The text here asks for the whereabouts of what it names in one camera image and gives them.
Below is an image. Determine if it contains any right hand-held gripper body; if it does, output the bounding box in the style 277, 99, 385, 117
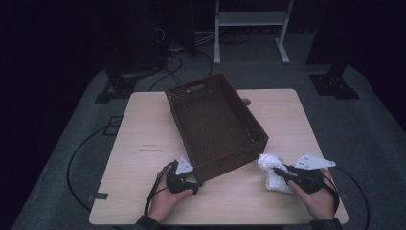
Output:
284, 153, 337, 196

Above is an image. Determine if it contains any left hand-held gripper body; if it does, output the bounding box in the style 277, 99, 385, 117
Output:
166, 155, 196, 196

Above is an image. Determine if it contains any white waffle cloth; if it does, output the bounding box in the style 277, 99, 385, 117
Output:
257, 152, 296, 195

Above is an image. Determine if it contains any brown woven basket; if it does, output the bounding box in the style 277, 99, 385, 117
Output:
164, 73, 270, 183

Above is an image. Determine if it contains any person's left hand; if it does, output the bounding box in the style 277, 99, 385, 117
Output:
147, 173, 194, 224

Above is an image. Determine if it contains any person's right hand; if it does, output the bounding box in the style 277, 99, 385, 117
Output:
286, 168, 339, 221

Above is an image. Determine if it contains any grey tape strip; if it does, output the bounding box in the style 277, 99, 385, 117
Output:
88, 192, 109, 202

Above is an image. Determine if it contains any black stand base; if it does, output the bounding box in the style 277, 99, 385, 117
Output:
94, 60, 162, 104
308, 61, 361, 101

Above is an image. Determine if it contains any white metal stand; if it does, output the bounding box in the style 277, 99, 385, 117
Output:
213, 0, 295, 66

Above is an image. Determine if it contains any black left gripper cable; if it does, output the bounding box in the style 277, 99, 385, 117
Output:
144, 161, 178, 217

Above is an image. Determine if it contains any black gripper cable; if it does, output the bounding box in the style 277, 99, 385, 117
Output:
320, 173, 340, 214
144, 161, 178, 217

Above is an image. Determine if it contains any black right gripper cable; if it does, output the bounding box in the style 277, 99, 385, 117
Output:
320, 173, 340, 214

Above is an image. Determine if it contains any black floor cable loop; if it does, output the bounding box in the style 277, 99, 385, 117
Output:
66, 124, 116, 213
331, 164, 372, 230

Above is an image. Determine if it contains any black cable tangle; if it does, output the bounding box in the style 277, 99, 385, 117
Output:
219, 31, 252, 46

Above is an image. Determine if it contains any white cable bundle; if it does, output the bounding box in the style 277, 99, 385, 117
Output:
193, 30, 218, 46

